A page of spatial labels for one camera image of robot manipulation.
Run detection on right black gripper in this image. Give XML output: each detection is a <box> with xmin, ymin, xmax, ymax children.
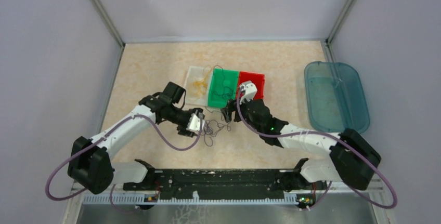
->
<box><xmin>221</xmin><ymin>93</ymin><xmax>263</xmax><ymax>133</ymax></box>

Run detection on coloured wire pile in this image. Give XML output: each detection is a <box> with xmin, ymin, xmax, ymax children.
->
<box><xmin>201</xmin><ymin>112</ymin><xmax>232</xmax><ymax>148</ymax></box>

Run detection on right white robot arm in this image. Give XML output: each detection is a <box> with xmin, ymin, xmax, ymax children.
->
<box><xmin>221</xmin><ymin>99</ymin><xmax>381</xmax><ymax>190</ymax></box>

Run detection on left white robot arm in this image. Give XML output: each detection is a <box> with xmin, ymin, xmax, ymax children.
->
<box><xmin>67</xmin><ymin>82</ymin><xmax>205</xmax><ymax>194</ymax></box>

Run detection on green plastic bin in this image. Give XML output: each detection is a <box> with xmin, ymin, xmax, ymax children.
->
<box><xmin>208</xmin><ymin>68</ymin><xmax>239</xmax><ymax>108</ymax></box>

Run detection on white plastic bin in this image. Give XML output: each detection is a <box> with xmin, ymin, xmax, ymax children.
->
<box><xmin>184</xmin><ymin>65</ymin><xmax>213</xmax><ymax>107</ymax></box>

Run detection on red plastic bin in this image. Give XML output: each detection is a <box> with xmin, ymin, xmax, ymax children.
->
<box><xmin>238</xmin><ymin>71</ymin><xmax>265</xmax><ymax>99</ymax></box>

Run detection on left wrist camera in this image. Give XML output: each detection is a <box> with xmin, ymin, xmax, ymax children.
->
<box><xmin>186</xmin><ymin>113</ymin><xmax>205</xmax><ymax>133</ymax></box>

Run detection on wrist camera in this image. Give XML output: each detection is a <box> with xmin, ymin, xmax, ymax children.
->
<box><xmin>186</xmin><ymin>113</ymin><xmax>205</xmax><ymax>133</ymax></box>
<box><xmin>238</xmin><ymin>81</ymin><xmax>257</xmax><ymax>104</ymax></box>

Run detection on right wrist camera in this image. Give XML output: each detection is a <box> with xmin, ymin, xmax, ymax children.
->
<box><xmin>238</xmin><ymin>81</ymin><xmax>257</xmax><ymax>104</ymax></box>

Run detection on yellow wires in bin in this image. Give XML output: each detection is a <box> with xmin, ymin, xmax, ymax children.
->
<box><xmin>188</xmin><ymin>65</ymin><xmax>214</xmax><ymax>97</ymax></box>

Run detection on purple wires in bin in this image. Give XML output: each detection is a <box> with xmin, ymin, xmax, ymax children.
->
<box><xmin>212</xmin><ymin>65</ymin><xmax>238</xmax><ymax>102</ymax></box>

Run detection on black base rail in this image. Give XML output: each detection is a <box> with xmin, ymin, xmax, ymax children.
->
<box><xmin>123</xmin><ymin>160</ymin><xmax>328</xmax><ymax>200</ymax></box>

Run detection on white cable duct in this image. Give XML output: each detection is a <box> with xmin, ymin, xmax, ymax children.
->
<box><xmin>83</xmin><ymin>193</ymin><xmax>312</xmax><ymax>206</ymax></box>

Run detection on aluminium frame post right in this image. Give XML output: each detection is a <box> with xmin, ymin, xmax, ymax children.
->
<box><xmin>326</xmin><ymin>0</ymin><xmax>356</xmax><ymax>47</ymax></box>

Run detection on aluminium frame post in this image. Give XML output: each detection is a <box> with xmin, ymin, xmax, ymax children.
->
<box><xmin>89</xmin><ymin>0</ymin><xmax>125</xmax><ymax>48</ymax></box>
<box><xmin>326</xmin><ymin>0</ymin><xmax>356</xmax><ymax>47</ymax></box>

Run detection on aluminium frame post left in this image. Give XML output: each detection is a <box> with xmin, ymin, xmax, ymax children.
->
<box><xmin>89</xmin><ymin>0</ymin><xmax>125</xmax><ymax>48</ymax></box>

